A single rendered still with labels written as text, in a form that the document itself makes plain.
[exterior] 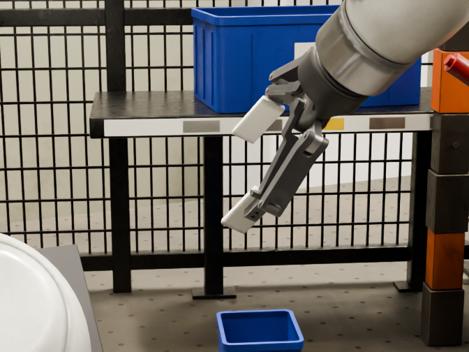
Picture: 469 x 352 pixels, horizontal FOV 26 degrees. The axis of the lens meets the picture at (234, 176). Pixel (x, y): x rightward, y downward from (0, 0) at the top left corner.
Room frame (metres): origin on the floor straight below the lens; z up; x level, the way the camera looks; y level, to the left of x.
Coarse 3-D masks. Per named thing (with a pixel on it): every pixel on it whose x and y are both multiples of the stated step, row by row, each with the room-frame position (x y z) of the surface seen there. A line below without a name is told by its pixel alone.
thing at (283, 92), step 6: (288, 84) 1.08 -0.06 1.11; (294, 84) 1.06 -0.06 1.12; (270, 90) 1.13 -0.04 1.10; (276, 90) 1.11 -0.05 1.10; (282, 90) 1.10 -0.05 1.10; (288, 90) 1.07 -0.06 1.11; (294, 90) 1.05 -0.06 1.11; (300, 90) 1.04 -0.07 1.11; (276, 96) 1.12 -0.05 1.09; (282, 96) 1.11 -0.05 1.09; (288, 96) 1.09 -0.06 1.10; (282, 102) 1.14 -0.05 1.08; (288, 102) 1.12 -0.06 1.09
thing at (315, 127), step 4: (316, 120) 1.00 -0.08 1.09; (320, 120) 1.01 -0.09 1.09; (312, 124) 1.00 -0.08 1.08; (316, 124) 1.00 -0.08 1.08; (320, 124) 1.00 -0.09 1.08; (308, 128) 1.00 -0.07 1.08; (312, 128) 0.99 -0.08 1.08; (316, 128) 0.99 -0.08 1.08; (320, 128) 1.00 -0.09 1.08; (316, 132) 0.99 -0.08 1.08; (320, 132) 0.99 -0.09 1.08; (300, 136) 0.99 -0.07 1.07; (316, 136) 0.98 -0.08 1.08; (320, 136) 0.98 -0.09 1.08; (316, 140) 0.98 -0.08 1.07; (320, 140) 0.98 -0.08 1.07; (312, 144) 0.98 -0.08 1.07; (316, 144) 0.98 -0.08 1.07; (320, 144) 0.98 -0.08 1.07; (308, 148) 0.98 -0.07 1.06; (312, 148) 0.98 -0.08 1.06; (316, 148) 0.98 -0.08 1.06; (312, 152) 0.98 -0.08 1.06
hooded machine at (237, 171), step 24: (240, 0) 3.91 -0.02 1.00; (264, 0) 3.70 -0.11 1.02; (288, 0) 3.56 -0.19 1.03; (336, 0) 3.63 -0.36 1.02; (240, 144) 3.76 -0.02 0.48; (264, 144) 3.55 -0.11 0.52; (336, 144) 3.59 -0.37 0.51; (360, 144) 3.63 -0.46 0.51; (384, 144) 3.66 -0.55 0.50; (408, 144) 3.70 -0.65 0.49; (240, 168) 3.76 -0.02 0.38; (264, 168) 3.55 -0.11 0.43; (312, 168) 3.56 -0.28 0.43; (336, 168) 3.59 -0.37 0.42; (360, 168) 3.63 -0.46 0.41; (408, 168) 3.70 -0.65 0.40; (240, 192) 3.76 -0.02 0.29
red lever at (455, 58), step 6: (450, 54) 1.05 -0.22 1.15; (456, 54) 1.04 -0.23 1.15; (450, 60) 1.04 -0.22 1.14; (456, 60) 1.04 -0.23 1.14; (462, 60) 1.04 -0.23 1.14; (468, 60) 1.05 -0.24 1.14; (450, 66) 1.04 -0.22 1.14; (456, 66) 1.04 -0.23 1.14; (462, 66) 1.04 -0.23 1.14; (468, 66) 1.04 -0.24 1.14; (450, 72) 1.04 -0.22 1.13; (456, 72) 1.04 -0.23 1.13; (462, 72) 1.04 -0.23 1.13; (468, 72) 1.04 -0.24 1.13; (462, 78) 1.04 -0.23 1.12; (468, 78) 1.04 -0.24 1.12; (468, 84) 1.04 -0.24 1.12
